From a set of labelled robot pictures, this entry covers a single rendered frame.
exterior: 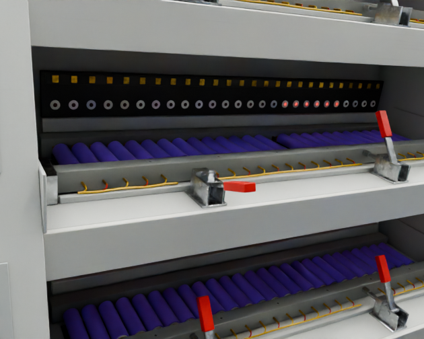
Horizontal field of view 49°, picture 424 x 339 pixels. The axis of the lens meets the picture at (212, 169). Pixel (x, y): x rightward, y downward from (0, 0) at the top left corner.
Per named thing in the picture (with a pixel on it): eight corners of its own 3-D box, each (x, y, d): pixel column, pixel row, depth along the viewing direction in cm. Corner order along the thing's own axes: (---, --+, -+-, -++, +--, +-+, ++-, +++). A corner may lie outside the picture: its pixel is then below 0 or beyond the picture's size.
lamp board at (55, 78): (378, 112, 78) (385, 81, 76) (41, 118, 52) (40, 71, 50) (374, 111, 79) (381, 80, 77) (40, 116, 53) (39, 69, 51)
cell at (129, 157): (121, 155, 55) (140, 174, 50) (106, 155, 54) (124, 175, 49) (122, 140, 54) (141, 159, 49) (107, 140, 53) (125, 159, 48)
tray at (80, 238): (481, 203, 67) (503, 140, 64) (44, 282, 38) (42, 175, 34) (376, 157, 83) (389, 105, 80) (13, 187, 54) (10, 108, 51)
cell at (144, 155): (137, 153, 56) (158, 173, 51) (123, 155, 55) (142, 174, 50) (138, 139, 55) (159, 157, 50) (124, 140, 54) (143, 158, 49)
